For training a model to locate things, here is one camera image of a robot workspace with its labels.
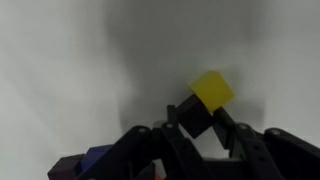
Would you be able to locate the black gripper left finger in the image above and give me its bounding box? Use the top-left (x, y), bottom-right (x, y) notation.
top-left (74, 104), bottom-right (218, 180)

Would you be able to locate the dark brown small block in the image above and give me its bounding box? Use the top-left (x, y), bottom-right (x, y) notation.
top-left (175, 93), bottom-right (214, 140)

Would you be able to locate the blue small block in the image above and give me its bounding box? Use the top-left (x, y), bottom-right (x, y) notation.
top-left (75, 144), bottom-right (114, 174)

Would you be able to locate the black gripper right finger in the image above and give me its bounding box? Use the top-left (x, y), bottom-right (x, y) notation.
top-left (213, 106), bottom-right (320, 180)

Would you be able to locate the dark purple small block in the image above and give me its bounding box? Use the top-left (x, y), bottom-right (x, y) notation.
top-left (46, 153), bottom-right (86, 180)

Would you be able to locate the yellow small block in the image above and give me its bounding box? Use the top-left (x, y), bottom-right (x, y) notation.
top-left (188, 69), bottom-right (236, 113)

